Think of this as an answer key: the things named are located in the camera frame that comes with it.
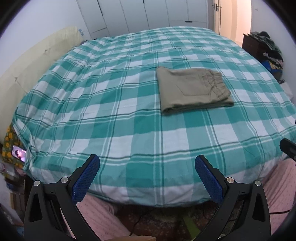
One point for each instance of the pink dotted pajama trousers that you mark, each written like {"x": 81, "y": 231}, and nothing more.
{"x": 279, "y": 188}

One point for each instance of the beige khaki pants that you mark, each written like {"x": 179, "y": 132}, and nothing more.
{"x": 195, "y": 88}

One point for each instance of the smartphone with lit screen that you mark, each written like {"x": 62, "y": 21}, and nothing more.
{"x": 19, "y": 153}

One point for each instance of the dark wooden dresser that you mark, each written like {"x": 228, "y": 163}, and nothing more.
{"x": 254, "y": 47}

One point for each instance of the white room door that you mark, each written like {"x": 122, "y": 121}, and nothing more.
{"x": 230, "y": 18}

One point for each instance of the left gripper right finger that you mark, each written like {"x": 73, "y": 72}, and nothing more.
{"x": 253, "y": 220}

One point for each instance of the teal white plaid bedsheet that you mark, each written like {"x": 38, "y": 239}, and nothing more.
{"x": 102, "y": 98}

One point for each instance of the white wardrobe doors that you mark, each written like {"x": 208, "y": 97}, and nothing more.
{"x": 105, "y": 18}

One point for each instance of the yellow floral fabric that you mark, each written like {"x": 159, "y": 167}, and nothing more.
{"x": 11, "y": 139}

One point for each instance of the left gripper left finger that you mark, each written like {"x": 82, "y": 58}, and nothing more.
{"x": 51, "y": 212}

